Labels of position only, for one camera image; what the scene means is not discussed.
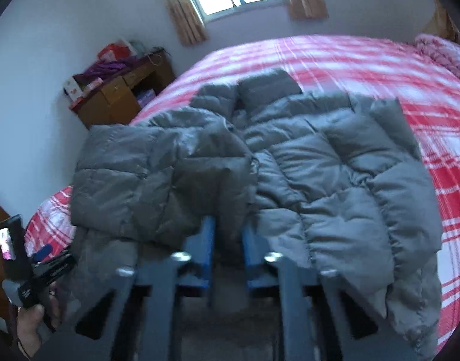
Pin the red plaid bed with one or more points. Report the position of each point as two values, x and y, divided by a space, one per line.
365 64

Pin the wooden desk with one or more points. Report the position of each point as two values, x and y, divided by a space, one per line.
109 101

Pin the blue box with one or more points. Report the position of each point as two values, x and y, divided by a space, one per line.
145 98

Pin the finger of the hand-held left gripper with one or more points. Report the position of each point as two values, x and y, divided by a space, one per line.
53 265

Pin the white box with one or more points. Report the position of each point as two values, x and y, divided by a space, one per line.
73 89

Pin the grey puffer jacket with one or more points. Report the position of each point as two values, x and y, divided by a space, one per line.
327 180

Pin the pink blanket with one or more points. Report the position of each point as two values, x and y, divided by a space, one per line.
444 54

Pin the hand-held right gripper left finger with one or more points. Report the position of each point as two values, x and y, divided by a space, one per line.
200 267

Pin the red boxes on desk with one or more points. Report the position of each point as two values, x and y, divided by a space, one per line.
111 50

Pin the pale green bag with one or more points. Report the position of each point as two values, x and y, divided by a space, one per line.
136 47

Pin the purple cloth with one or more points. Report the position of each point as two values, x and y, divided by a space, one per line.
106 68

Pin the yellow cloth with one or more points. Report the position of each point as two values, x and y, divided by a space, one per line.
442 22

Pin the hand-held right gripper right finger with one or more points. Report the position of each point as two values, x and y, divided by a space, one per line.
257 270

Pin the person's left hand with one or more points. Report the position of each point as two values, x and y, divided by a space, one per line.
29 327

